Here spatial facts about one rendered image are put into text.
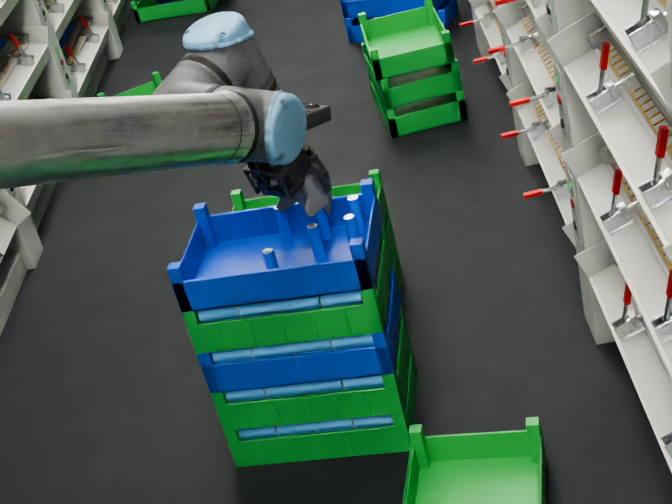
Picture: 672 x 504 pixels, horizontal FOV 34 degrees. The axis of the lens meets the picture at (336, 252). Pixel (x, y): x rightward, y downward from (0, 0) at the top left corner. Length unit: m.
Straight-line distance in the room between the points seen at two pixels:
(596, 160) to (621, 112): 0.28
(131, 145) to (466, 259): 1.18
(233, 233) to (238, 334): 0.21
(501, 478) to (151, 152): 0.81
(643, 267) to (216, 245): 0.71
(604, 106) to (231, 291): 0.60
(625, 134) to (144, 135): 0.62
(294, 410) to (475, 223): 0.76
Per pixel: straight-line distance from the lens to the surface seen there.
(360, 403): 1.75
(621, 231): 1.61
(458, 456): 1.76
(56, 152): 1.11
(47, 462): 2.06
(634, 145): 1.42
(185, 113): 1.25
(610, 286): 1.83
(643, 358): 1.67
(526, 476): 1.72
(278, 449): 1.83
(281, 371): 1.73
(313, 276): 1.61
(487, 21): 2.97
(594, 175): 1.76
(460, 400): 1.88
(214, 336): 1.71
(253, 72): 1.53
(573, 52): 1.69
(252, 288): 1.64
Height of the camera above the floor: 1.19
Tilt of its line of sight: 30 degrees down
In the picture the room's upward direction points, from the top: 14 degrees counter-clockwise
